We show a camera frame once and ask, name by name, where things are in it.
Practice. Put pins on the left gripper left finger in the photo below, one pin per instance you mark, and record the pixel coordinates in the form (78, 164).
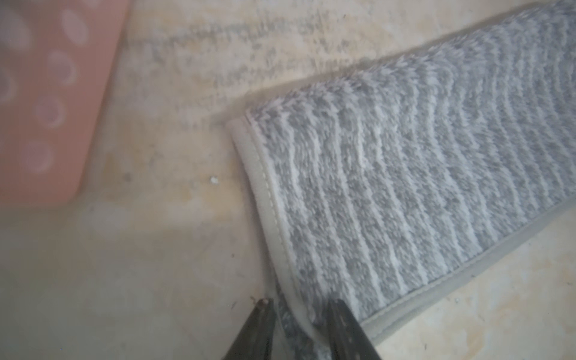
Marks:
(255, 339)

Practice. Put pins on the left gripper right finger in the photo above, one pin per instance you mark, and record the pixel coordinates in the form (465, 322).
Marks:
(346, 338)

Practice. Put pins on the grey striped dishcloth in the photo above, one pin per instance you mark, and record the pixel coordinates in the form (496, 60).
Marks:
(392, 186)

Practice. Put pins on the pink plastic basket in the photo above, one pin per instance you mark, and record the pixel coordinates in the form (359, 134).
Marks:
(56, 60)

